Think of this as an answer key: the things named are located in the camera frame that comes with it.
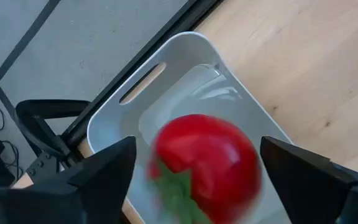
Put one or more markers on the red strawberry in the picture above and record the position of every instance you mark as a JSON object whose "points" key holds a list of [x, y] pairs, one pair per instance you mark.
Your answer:
{"points": [[216, 155]]}

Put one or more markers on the small grey plastic basket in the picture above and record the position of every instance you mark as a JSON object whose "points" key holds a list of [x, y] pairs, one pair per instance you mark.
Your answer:
{"points": [[179, 56]]}

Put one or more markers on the black curved frame bracket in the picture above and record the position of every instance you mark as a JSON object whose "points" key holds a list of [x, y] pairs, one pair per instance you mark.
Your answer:
{"points": [[33, 118]]}

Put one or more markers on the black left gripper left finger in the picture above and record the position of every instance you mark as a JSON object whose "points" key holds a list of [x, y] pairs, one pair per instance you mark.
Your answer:
{"points": [[98, 186]]}

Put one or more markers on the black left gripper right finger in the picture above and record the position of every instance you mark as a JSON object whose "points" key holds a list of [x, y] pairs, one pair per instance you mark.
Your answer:
{"points": [[306, 186]]}

